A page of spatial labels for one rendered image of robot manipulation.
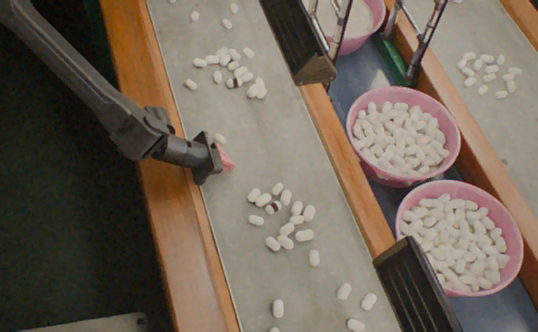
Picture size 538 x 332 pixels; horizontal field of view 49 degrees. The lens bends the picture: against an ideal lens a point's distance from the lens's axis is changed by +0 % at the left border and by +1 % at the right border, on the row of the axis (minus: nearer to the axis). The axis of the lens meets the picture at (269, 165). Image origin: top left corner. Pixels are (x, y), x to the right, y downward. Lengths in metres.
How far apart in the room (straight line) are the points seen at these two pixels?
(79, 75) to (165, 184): 0.29
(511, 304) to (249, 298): 0.56
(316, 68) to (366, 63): 0.62
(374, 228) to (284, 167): 0.24
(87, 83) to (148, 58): 0.38
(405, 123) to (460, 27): 0.40
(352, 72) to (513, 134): 0.44
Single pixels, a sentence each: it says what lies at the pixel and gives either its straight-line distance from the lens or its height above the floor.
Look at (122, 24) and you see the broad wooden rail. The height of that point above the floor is 0.76.
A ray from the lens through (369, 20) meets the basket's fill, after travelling 1.71.
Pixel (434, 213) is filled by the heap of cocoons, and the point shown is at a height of 0.75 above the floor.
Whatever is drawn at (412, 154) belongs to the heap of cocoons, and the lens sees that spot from 1.43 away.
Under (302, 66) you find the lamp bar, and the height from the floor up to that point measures 1.08.
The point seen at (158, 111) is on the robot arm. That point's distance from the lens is 1.23.
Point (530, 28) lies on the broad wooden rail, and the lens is 1.81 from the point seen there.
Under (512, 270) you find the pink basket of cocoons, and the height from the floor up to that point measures 0.76.
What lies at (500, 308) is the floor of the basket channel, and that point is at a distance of 1.38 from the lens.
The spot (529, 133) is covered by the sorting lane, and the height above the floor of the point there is 0.74.
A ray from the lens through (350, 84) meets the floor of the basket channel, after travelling 1.60.
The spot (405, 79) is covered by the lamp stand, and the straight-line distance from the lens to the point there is 1.60.
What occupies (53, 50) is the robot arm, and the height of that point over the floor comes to 1.03.
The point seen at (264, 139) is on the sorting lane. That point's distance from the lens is 1.36.
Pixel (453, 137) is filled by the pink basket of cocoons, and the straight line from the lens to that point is 1.47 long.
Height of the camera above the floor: 1.83
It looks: 56 degrees down
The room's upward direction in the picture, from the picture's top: 10 degrees clockwise
